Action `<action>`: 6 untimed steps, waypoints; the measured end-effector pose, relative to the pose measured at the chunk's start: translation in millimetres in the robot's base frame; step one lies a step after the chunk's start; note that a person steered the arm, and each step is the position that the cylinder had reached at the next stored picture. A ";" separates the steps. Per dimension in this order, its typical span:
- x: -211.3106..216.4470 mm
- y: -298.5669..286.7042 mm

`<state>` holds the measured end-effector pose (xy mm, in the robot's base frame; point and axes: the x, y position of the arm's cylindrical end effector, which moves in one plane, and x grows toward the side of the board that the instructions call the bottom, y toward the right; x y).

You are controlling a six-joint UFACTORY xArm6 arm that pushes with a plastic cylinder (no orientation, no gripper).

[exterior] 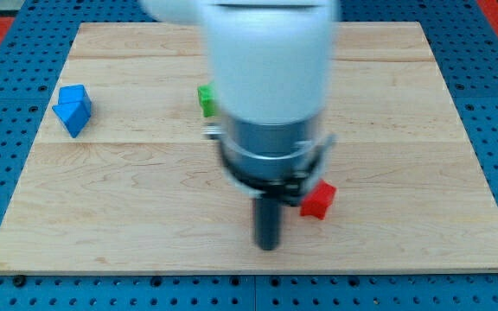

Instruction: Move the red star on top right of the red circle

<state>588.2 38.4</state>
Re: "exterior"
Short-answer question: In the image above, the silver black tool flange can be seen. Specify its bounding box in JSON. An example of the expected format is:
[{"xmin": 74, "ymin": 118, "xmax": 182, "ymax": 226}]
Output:
[{"xmin": 204, "ymin": 115, "xmax": 335, "ymax": 206}]

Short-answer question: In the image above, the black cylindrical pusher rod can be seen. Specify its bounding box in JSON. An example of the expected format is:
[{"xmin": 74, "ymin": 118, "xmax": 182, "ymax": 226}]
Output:
[{"xmin": 253, "ymin": 197, "xmax": 281, "ymax": 251}]

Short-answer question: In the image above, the red star block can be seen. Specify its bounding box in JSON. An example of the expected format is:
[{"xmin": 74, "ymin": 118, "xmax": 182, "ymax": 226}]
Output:
[{"xmin": 299, "ymin": 180, "xmax": 337, "ymax": 220}]

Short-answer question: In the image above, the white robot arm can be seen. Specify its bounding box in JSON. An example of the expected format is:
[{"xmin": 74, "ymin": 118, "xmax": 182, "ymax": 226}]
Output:
[{"xmin": 140, "ymin": 0, "xmax": 339, "ymax": 251}]

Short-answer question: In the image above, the green block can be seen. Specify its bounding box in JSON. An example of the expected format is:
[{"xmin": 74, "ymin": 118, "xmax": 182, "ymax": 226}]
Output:
[{"xmin": 197, "ymin": 83, "xmax": 217, "ymax": 117}]

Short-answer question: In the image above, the wooden board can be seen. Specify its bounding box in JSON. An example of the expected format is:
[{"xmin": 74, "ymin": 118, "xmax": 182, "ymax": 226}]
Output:
[{"xmin": 0, "ymin": 22, "xmax": 498, "ymax": 276}]

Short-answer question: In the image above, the blue triangular block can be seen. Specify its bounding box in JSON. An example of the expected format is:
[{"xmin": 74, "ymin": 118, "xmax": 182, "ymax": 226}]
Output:
[{"xmin": 52, "ymin": 101, "xmax": 92, "ymax": 138}]

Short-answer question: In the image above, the blue cube block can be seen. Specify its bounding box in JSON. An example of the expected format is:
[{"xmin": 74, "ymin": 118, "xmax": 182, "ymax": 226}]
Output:
[{"xmin": 58, "ymin": 85, "xmax": 92, "ymax": 114}]

